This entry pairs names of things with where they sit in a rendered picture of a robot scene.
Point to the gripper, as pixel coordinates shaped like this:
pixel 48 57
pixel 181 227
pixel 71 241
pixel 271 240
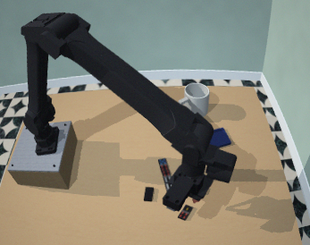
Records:
pixel 206 185

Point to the dark blue flat rectangular pad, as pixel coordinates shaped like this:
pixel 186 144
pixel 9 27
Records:
pixel 220 138

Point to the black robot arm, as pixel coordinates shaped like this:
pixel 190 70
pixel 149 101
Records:
pixel 66 36

